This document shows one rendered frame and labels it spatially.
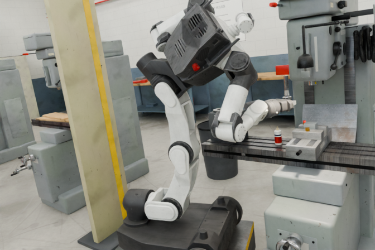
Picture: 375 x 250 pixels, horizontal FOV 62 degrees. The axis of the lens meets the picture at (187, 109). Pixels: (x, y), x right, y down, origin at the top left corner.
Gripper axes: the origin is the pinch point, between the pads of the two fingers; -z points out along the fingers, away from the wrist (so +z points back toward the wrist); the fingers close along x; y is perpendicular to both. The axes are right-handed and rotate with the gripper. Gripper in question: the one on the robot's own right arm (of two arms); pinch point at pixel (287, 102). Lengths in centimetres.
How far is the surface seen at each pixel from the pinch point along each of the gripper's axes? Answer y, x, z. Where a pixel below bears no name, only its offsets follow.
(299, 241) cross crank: 56, -25, 28
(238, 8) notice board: -98, 365, -323
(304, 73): -15.2, -10.3, -1.7
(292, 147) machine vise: 21.2, -7.3, 7.2
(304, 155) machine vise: 24.8, -12.8, 5.2
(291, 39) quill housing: -32.3, -2.3, -2.9
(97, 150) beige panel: 40, 150, 61
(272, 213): 48, -10, 28
